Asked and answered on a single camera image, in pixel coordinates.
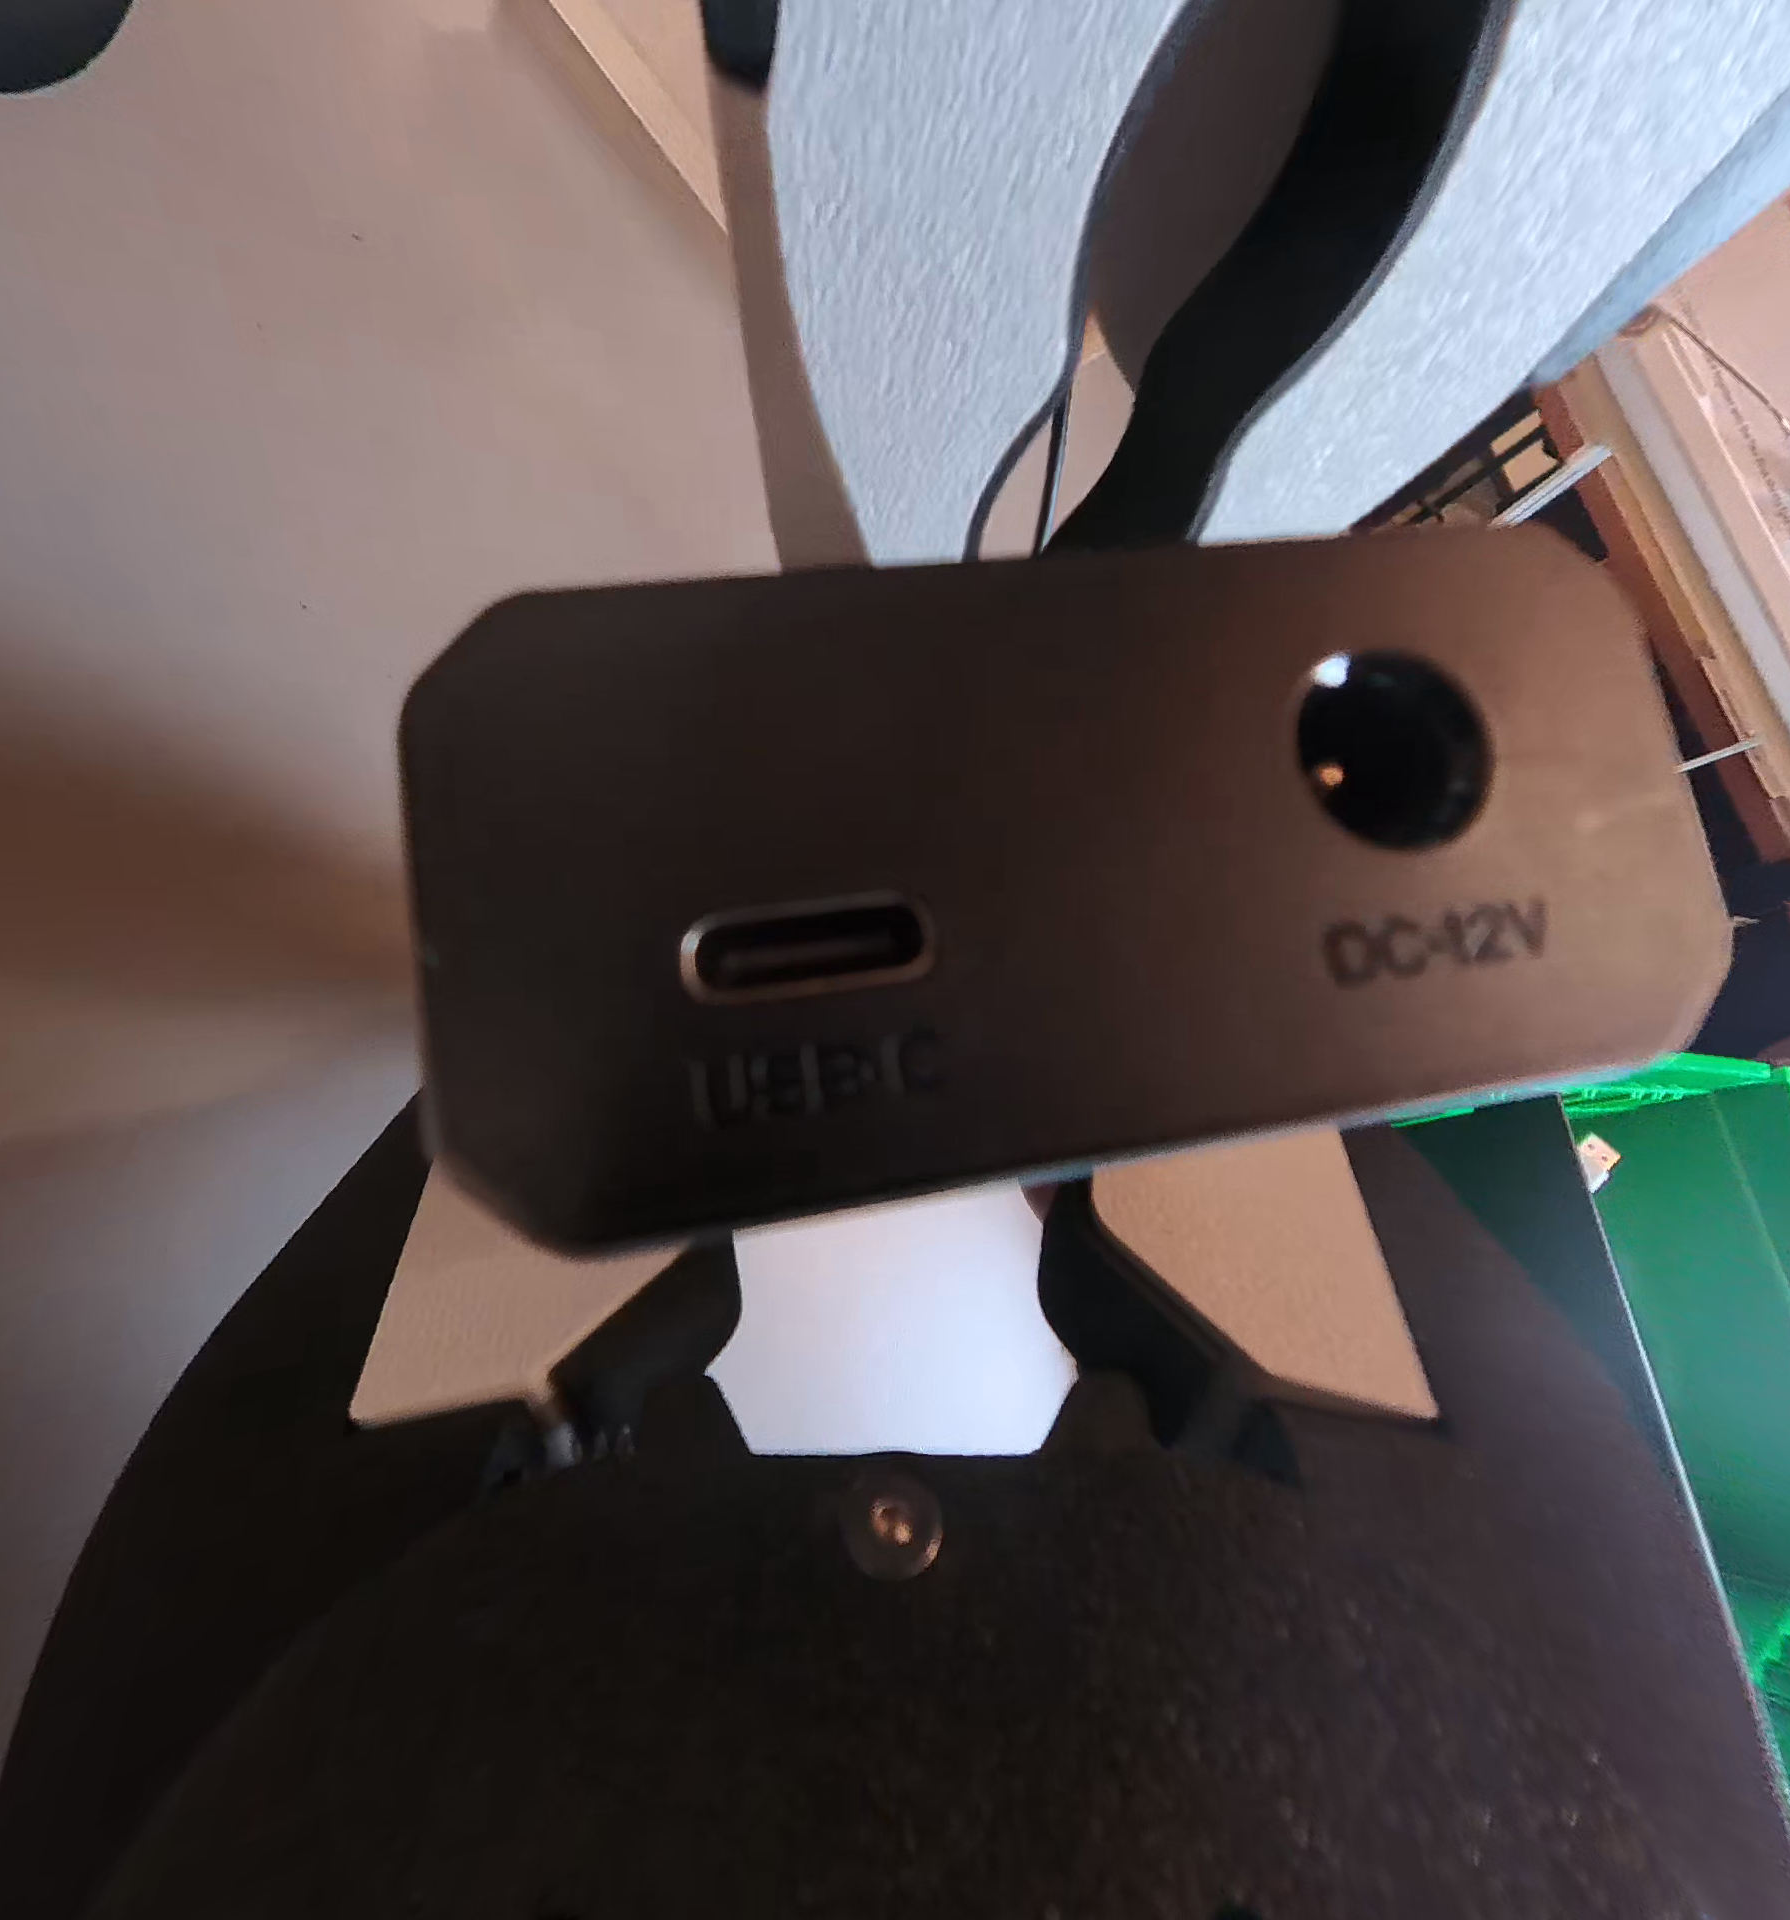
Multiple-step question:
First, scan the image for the dark grey usb hub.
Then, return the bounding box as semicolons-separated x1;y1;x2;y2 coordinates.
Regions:
398;517;1732;1254

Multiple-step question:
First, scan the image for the wooden instruction board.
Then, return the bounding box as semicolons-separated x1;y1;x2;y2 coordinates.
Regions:
1540;360;1790;901

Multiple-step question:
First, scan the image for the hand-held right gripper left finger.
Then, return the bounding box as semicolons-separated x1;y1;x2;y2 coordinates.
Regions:
347;1140;750;1445

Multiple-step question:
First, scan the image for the green plastic bin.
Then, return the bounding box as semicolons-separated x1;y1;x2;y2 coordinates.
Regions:
1412;1054;1790;1920

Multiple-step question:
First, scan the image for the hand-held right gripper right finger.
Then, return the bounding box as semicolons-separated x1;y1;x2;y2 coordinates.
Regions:
1034;1127;1444;1450

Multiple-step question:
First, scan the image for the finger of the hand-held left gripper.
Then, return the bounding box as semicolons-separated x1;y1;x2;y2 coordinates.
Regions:
1046;0;1790;556
763;0;1355;568

